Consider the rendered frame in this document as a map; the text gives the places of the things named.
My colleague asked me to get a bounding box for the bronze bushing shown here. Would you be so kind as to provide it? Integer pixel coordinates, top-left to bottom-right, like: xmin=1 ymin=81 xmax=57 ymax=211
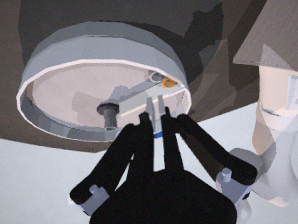
xmin=161 ymin=77 xmax=178 ymax=88

